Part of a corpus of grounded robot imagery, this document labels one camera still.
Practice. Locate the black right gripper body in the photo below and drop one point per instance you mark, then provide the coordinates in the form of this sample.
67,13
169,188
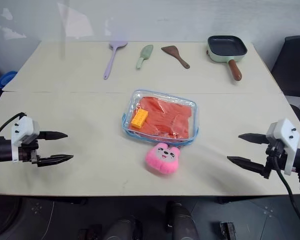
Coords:
275,155

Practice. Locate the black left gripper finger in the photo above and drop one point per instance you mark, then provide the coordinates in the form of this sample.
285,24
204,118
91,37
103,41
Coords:
55,160
52,135

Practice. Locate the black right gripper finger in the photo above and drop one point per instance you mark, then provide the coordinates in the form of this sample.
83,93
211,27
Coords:
247,163
255,138

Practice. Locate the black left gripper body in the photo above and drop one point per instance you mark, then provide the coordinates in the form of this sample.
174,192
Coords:
30,152

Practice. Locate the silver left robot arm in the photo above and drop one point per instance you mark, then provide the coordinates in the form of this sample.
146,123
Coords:
1,151

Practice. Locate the red cloth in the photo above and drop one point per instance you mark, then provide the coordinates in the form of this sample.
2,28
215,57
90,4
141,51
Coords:
165,117

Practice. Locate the clear pouch with orange cloth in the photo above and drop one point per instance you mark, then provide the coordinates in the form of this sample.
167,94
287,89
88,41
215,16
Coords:
140,95

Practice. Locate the black rectangular foot block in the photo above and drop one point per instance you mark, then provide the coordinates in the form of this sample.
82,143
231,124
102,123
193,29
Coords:
230,231

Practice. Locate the dark round floor base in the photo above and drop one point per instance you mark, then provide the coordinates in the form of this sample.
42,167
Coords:
3,217

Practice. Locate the blue bowl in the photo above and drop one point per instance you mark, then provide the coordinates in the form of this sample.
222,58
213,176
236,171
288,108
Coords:
6,78

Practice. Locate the black chair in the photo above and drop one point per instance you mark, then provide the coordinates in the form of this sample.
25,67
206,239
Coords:
295,65

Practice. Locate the pink plush animal toy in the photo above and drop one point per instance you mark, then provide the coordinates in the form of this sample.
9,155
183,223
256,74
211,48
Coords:
162,158

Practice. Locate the dark rounded shape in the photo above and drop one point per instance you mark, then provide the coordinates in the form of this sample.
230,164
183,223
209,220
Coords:
181,222
125,230

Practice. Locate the yellow-orange rectangular block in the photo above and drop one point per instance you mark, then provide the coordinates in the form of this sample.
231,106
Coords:
139,118

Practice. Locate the green square frying pan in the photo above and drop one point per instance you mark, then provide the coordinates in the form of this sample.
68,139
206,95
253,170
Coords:
226,47

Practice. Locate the purple silicone spatula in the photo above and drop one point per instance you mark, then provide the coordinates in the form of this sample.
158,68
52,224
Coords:
116,46

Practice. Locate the brown wooden spatula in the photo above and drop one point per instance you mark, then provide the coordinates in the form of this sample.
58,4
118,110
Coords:
171,50

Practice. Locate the green rice scoop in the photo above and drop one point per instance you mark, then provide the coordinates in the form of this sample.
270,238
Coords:
146,52

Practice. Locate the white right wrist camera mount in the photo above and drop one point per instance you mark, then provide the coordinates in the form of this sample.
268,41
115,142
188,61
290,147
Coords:
287,132

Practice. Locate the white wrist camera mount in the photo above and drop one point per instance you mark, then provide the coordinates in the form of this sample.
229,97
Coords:
23,126
287,132

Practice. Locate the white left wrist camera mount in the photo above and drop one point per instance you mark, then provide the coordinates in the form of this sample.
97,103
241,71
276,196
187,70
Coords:
23,126

